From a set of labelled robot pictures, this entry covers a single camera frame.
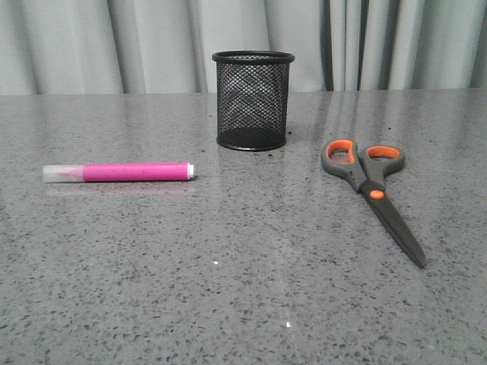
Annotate pink highlighter pen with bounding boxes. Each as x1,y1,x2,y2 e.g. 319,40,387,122
43,162,196,183

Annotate grey orange scissors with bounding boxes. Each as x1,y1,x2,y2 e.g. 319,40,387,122
321,139,426,268

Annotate black mesh pen holder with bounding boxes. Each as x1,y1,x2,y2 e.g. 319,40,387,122
212,50,294,151

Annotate grey curtain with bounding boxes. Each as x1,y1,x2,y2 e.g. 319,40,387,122
1,1,486,95

